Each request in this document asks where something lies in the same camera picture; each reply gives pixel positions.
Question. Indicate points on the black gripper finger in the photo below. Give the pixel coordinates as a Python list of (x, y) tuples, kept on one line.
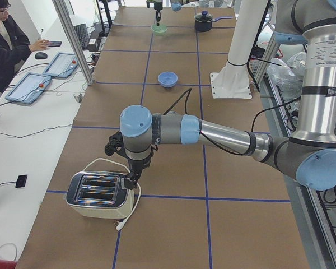
[(131, 179), (158, 17)]

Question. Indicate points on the near blue teach pendant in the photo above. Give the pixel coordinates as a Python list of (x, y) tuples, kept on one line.
[(29, 88)]

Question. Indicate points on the cream chrome toaster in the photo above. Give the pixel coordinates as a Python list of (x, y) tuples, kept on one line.
[(100, 194)]

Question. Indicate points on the blue bowl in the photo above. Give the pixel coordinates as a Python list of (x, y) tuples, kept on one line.
[(167, 79)]

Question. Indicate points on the black smartphone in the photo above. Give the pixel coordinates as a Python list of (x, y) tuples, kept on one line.
[(54, 44)]

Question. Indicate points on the person in black jacket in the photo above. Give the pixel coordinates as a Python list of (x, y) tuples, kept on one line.
[(15, 46)]

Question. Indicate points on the blue teach pendant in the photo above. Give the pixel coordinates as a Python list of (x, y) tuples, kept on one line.
[(29, 88), (62, 66)]

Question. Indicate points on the clear plastic bag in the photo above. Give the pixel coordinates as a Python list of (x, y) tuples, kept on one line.
[(288, 77)]

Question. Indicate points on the aluminium frame post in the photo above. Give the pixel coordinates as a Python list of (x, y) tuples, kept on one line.
[(63, 14)]

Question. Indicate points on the black computer mouse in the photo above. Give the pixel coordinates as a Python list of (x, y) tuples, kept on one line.
[(41, 55)]

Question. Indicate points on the green bowl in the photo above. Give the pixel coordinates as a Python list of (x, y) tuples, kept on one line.
[(159, 30)]

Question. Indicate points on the far blue teach pendant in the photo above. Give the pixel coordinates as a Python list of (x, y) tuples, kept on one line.
[(62, 66)]

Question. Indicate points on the small black box device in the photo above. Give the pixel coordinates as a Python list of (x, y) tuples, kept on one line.
[(21, 181)]

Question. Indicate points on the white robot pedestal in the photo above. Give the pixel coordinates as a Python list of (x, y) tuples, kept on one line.
[(232, 82)]

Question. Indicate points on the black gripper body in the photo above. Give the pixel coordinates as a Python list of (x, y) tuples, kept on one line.
[(157, 13), (138, 165)]

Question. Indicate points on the dark blue saucepan with lid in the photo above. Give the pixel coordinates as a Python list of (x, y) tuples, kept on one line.
[(204, 21)]

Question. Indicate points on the black keyboard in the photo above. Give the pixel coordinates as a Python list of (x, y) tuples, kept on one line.
[(82, 35)]

